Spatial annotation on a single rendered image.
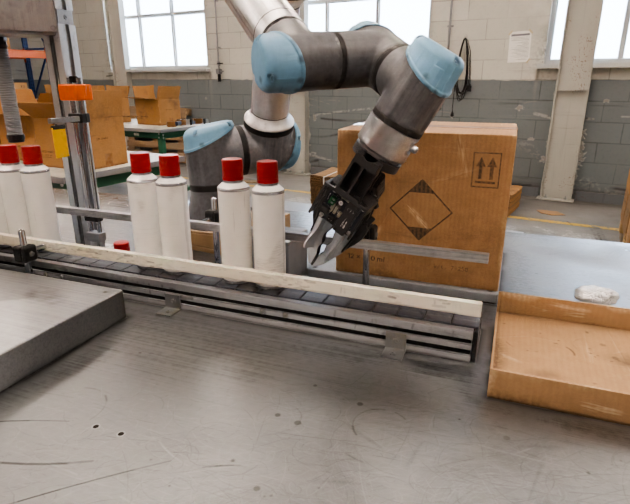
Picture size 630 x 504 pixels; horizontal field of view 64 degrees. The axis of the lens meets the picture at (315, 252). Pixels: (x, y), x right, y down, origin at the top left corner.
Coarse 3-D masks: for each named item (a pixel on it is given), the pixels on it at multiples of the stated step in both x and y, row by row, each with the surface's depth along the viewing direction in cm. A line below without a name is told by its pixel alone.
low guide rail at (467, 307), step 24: (0, 240) 100; (48, 240) 96; (144, 264) 88; (168, 264) 87; (192, 264) 85; (216, 264) 84; (312, 288) 78; (336, 288) 76; (360, 288) 75; (384, 288) 74; (456, 312) 70; (480, 312) 69
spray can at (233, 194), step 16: (224, 160) 79; (240, 160) 80; (224, 176) 80; (240, 176) 80; (224, 192) 80; (240, 192) 80; (224, 208) 81; (240, 208) 81; (224, 224) 82; (240, 224) 82; (224, 240) 83; (240, 240) 82; (224, 256) 84; (240, 256) 83
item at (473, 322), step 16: (48, 256) 98; (64, 256) 98; (80, 256) 98; (128, 272) 91; (144, 272) 90; (160, 272) 90; (240, 288) 83; (256, 288) 83; (288, 288) 83; (336, 304) 77; (352, 304) 77; (368, 304) 77; (384, 304) 77; (432, 320) 72; (448, 320) 72; (464, 320) 72
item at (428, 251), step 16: (64, 208) 101; (80, 208) 101; (192, 224) 91; (208, 224) 90; (304, 240) 84; (368, 240) 80; (432, 256) 77; (448, 256) 76; (464, 256) 75; (480, 256) 74
